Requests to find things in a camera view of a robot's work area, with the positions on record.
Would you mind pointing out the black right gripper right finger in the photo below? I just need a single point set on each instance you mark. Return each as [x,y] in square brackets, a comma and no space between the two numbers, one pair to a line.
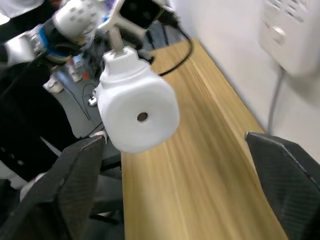
[295,190]

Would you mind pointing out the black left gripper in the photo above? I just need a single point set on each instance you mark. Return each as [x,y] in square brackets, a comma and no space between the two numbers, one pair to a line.
[145,56]

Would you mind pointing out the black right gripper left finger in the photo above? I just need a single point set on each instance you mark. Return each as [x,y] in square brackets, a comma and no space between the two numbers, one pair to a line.
[62,190]

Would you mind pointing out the white mosquito repellent heater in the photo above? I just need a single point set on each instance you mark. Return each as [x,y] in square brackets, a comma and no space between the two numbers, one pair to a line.
[135,100]

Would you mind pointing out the white shoe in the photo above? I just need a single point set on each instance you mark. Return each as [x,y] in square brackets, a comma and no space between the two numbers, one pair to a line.
[75,72]
[53,85]

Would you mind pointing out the white wall power strip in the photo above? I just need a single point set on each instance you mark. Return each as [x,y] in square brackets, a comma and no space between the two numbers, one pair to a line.
[295,37]

